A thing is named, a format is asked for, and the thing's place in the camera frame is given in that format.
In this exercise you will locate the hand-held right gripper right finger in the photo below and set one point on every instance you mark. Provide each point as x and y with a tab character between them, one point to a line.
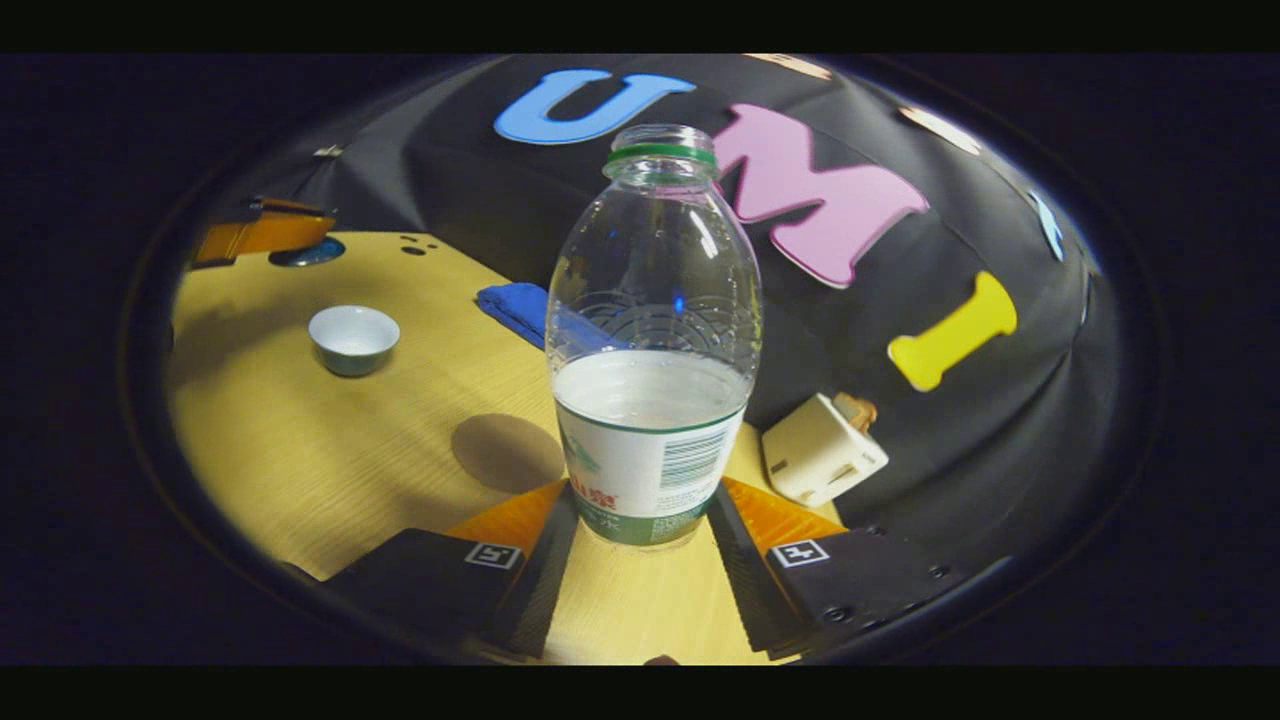
745	585

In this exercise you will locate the toy toast slice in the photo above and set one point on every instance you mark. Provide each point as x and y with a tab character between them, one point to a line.
860	410

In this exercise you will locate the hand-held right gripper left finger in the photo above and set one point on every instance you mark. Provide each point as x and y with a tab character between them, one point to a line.
545	580

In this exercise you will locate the blue folded towel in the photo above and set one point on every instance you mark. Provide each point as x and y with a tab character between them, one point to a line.
515	308

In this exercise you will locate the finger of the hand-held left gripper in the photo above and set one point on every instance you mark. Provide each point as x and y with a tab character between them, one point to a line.
255	232

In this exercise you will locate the clear plastic water bottle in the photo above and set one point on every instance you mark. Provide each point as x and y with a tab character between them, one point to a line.
650	460

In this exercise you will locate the round brown coaster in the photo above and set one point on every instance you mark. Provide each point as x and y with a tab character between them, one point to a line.
500	455

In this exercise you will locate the white teacup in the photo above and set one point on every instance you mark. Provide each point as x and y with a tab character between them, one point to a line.
352	335

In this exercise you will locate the teal teacup lid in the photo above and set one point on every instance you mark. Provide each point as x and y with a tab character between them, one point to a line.
310	253

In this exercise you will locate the white toy toaster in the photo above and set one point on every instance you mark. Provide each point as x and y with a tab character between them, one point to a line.
815	455

